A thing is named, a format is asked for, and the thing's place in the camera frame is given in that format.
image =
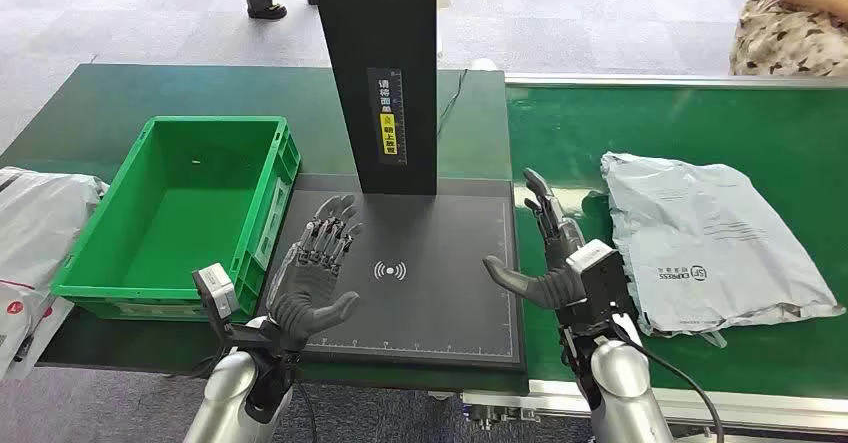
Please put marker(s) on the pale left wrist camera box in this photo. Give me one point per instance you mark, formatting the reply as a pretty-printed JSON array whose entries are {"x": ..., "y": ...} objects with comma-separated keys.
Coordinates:
[{"x": 215, "y": 291}]

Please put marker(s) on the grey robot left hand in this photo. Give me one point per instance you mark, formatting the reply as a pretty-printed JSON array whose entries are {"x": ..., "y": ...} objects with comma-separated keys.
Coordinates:
[{"x": 308, "y": 301}]

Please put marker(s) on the dark green table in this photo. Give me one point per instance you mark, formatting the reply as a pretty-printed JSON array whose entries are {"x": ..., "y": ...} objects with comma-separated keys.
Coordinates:
[{"x": 99, "y": 95}]

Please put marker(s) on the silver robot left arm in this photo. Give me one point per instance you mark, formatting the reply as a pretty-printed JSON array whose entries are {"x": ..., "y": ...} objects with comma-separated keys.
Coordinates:
[{"x": 222, "y": 394}]

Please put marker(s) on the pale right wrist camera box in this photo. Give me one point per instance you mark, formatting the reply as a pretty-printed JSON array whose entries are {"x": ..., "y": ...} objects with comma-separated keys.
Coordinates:
[{"x": 599, "y": 281}]

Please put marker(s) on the green conveyor belt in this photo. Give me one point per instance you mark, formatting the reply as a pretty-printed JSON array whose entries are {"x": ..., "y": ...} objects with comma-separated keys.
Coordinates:
[{"x": 662, "y": 122}]

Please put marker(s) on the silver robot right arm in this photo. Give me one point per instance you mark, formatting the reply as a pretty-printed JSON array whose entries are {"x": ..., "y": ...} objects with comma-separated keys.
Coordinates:
[{"x": 623, "y": 387}]

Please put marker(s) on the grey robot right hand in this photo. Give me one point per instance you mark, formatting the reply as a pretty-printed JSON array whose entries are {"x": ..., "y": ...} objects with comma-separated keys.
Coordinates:
[{"x": 553, "y": 288}]

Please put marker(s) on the metal bracket under conveyor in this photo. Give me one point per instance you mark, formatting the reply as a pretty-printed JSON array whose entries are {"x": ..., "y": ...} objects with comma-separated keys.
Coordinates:
[{"x": 500, "y": 417}]

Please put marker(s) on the grey courier package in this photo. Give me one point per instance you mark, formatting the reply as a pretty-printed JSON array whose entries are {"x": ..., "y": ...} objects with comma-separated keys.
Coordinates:
[{"x": 702, "y": 241}]

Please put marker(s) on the white plastic mailer bag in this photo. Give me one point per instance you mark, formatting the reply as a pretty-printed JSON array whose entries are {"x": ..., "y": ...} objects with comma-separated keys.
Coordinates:
[{"x": 40, "y": 228}]

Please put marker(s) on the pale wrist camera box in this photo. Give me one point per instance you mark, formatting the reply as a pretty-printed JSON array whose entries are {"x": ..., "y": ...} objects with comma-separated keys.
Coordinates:
[
  {"x": 215, "y": 291},
  {"x": 599, "y": 281}
]

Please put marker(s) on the seated person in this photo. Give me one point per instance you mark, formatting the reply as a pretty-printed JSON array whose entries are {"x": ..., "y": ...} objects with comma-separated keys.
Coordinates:
[{"x": 788, "y": 36}]

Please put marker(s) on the black inbound scanner machine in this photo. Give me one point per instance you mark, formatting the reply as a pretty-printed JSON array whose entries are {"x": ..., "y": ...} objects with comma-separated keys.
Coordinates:
[{"x": 411, "y": 294}]

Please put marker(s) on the green plastic crate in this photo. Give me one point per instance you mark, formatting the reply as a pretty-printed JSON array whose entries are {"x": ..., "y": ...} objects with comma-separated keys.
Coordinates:
[{"x": 192, "y": 228}]

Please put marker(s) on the white round object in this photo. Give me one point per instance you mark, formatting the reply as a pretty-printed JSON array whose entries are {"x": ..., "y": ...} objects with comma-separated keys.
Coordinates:
[{"x": 482, "y": 64}]

